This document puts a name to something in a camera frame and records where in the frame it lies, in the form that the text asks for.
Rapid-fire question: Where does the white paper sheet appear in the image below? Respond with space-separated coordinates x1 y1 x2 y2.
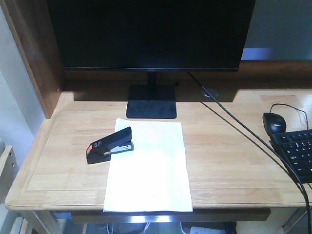
103 118 193 212

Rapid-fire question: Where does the black keyboard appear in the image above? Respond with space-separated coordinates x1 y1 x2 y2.
270 129 312 183

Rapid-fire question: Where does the black computer mouse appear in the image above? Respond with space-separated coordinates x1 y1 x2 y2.
262 112 286 136

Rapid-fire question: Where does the black monitor cable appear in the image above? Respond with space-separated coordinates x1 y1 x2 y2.
187 71 312 220

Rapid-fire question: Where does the black computer monitor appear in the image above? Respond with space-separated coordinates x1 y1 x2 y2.
47 0 255 118

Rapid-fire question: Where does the black stapler with orange tab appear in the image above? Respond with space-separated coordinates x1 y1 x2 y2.
86 127 134 164

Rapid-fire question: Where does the wooden desk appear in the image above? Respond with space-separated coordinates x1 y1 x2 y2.
0 0 312 234

